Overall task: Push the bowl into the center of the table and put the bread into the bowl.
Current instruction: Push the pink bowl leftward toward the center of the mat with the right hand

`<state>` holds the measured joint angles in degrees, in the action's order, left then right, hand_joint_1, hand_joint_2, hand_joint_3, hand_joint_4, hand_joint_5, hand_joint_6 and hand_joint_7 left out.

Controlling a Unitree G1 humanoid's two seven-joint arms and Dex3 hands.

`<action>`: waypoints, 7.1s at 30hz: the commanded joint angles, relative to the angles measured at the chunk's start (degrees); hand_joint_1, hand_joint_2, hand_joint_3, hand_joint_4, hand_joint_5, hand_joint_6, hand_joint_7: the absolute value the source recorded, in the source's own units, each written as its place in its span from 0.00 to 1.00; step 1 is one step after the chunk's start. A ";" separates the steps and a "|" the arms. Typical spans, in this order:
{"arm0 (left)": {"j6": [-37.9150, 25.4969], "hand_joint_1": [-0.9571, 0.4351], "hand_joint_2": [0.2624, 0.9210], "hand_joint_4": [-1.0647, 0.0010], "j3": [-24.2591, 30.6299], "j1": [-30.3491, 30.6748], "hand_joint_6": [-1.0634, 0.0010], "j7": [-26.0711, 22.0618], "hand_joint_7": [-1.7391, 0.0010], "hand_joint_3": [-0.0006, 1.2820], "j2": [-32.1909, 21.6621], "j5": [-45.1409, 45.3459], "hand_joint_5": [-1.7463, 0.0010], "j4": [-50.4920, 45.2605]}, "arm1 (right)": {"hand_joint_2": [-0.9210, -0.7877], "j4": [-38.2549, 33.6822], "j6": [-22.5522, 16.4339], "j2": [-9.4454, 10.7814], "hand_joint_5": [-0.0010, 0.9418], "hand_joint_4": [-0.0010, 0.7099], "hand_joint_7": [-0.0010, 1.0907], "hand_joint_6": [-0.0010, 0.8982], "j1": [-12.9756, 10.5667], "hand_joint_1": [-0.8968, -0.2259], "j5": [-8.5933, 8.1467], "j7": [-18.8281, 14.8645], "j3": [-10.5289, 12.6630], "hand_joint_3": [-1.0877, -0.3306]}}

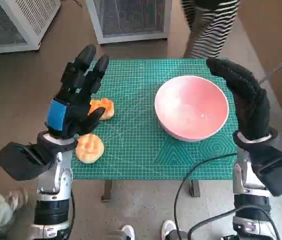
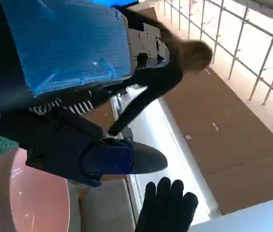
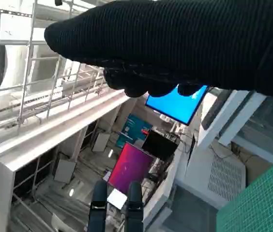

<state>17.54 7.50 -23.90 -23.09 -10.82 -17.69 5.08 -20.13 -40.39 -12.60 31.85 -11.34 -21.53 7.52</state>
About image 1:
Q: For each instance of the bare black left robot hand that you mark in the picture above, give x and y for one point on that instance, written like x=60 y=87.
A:
x=77 y=117

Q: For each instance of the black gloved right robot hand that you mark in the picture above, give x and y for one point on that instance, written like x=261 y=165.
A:
x=252 y=107

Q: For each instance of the pink bowl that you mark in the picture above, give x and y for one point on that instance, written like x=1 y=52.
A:
x=191 y=107

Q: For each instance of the white mesh cabinet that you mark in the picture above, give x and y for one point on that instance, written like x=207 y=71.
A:
x=31 y=15
x=131 y=17

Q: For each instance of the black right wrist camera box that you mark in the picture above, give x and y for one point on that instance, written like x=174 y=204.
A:
x=281 y=170

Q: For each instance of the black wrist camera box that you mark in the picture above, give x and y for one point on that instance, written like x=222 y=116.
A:
x=13 y=160
x=281 y=170

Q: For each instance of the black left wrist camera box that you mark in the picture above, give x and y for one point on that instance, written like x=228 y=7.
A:
x=13 y=160

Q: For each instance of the white shoe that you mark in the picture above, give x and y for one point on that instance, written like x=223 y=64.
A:
x=168 y=228
x=128 y=232

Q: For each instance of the round toy bread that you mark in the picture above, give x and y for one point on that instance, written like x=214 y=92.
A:
x=89 y=148

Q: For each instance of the green cutting mat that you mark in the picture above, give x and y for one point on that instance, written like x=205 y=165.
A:
x=136 y=140

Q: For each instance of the oblong toy bread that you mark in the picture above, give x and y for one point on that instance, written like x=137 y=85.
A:
x=107 y=107

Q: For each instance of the dark table leg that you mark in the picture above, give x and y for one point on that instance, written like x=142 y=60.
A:
x=195 y=188
x=107 y=190

